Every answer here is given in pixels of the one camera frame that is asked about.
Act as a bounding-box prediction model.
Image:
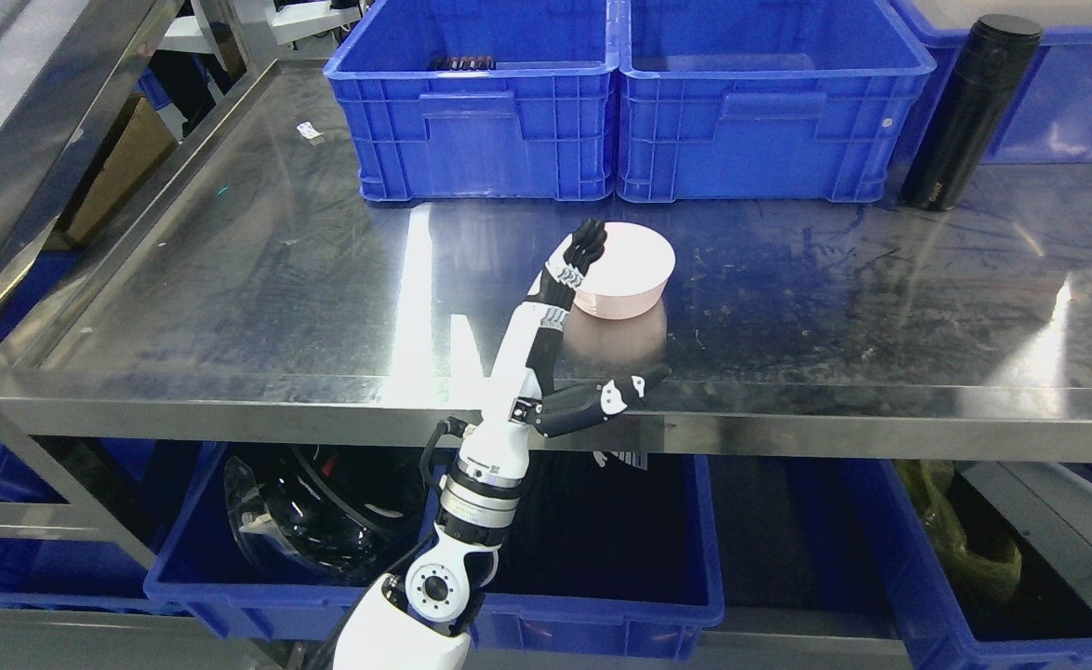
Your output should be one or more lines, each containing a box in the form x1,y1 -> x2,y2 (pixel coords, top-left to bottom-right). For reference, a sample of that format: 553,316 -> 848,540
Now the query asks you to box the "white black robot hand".
452,220 -> 670,483

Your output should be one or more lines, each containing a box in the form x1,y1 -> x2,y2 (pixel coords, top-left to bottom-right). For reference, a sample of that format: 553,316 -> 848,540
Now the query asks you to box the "pink ikea bowl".
573,222 -> 676,321

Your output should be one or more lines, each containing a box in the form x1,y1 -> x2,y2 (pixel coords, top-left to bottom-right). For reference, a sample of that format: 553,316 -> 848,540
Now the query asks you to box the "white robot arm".
330,463 -> 521,669

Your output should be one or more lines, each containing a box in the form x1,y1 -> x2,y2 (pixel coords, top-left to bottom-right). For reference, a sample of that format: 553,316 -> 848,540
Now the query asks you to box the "stainless steel shelf rack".
0,0 -> 1092,670

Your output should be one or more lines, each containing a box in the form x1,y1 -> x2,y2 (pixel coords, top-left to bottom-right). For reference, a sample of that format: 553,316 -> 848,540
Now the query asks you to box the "blue plastic bin middle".
617,1 -> 936,203

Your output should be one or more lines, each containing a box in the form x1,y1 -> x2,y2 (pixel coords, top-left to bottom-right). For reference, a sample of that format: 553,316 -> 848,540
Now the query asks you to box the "blue plastic bin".
617,1 -> 936,203
322,1 -> 619,202
889,1 -> 1092,166

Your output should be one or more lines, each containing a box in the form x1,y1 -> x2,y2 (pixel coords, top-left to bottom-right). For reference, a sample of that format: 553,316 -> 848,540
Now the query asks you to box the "black helmet in bin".
216,444 -> 428,586

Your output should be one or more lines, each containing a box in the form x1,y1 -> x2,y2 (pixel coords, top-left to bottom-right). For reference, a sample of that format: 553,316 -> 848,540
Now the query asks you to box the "blue plastic bin left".
322,1 -> 619,202

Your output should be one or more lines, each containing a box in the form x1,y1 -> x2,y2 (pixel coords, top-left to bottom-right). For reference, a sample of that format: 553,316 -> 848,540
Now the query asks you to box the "cardboard box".
46,93 -> 178,250

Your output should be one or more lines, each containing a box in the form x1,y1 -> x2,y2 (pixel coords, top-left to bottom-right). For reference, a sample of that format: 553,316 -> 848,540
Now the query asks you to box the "blue bin lower right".
840,459 -> 1092,669

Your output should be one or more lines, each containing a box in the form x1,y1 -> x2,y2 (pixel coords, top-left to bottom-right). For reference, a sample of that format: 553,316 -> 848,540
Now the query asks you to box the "black thermos bottle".
899,14 -> 1044,211

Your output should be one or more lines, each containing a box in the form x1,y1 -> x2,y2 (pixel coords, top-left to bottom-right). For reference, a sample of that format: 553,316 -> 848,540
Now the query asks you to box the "blue plastic bin right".
889,1 -> 1092,166

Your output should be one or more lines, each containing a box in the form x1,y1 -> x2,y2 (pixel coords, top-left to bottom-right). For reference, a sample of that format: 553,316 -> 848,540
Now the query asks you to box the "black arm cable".
419,416 -> 468,494

